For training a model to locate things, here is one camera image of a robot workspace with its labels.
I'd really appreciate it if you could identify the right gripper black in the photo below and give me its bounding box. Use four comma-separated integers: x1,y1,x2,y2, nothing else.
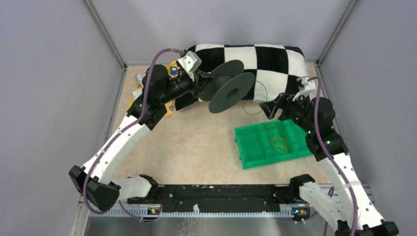
260,90,315,133

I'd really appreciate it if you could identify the dark grey filament spool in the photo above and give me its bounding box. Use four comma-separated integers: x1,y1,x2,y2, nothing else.
199,59,256,114

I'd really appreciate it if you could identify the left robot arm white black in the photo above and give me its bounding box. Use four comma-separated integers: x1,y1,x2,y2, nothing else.
69,64,217,214

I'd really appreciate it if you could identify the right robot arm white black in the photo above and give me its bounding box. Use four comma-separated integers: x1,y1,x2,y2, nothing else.
259,93,399,236

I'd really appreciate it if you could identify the black white checkered blanket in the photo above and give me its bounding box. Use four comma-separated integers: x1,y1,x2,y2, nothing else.
189,44,308,102

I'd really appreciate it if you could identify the yellow cloth with truck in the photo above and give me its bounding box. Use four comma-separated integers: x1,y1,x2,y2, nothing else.
127,61,180,117

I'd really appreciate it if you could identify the green three-compartment bin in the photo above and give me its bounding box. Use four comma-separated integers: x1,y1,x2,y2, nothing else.
234,120,312,169

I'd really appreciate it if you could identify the white patterned cloth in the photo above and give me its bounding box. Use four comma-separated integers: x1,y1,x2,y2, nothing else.
132,73,146,100

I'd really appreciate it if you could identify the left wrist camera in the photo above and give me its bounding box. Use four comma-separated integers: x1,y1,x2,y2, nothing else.
177,51,202,73

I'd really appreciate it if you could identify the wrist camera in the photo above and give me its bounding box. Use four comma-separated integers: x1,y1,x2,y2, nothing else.
177,51,202,73
293,76,317,101

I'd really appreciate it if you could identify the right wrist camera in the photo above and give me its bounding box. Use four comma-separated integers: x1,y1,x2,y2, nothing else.
293,76,317,101

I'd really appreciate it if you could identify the yellow wire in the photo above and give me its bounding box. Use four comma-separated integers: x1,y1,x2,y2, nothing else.
265,125,289,154

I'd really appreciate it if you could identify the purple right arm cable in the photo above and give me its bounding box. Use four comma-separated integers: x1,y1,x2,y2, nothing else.
306,76,359,236

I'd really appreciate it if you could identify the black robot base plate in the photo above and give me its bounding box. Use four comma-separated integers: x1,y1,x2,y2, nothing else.
127,184,307,213

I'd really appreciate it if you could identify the grey slotted cable duct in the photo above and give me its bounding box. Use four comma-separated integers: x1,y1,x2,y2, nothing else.
91,204,309,218

